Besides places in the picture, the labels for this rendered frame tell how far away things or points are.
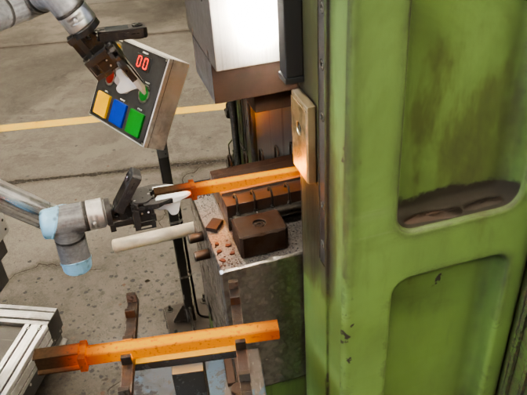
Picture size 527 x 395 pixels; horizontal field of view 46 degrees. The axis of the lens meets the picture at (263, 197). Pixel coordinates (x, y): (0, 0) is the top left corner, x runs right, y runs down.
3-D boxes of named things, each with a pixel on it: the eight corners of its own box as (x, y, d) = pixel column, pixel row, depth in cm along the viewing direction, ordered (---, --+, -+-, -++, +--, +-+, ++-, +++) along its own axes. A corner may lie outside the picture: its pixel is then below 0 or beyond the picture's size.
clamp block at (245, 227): (241, 260, 147) (239, 238, 144) (233, 239, 154) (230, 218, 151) (289, 248, 150) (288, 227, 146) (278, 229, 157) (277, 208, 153)
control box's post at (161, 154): (187, 324, 257) (144, 83, 197) (186, 317, 260) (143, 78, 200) (196, 321, 258) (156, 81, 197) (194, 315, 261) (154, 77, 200)
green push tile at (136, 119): (136, 138, 188) (143, 115, 186) (124, 130, 193) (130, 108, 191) (141, 139, 189) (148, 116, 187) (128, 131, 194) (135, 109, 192)
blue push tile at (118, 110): (119, 128, 194) (126, 105, 193) (107, 121, 199) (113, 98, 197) (124, 129, 196) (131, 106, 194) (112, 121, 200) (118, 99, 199)
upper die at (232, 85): (215, 104, 137) (210, 63, 132) (196, 71, 153) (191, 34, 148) (387, 72, 146) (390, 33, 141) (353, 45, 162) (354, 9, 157)
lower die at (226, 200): (229, 231, 157) (226, 204, 152) (211, 190, 173) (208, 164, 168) (380, 196, 166) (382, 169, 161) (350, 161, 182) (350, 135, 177)
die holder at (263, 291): (235, 395, 169) (219, 272, 144) (205, 303, 200) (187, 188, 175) (419, 342, 181) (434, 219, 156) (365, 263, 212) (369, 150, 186)
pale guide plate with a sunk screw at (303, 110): (307, 184, 124) (306, 107, 114) (292, 163, 131) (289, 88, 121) (318, 183, 124) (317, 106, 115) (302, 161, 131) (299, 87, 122)
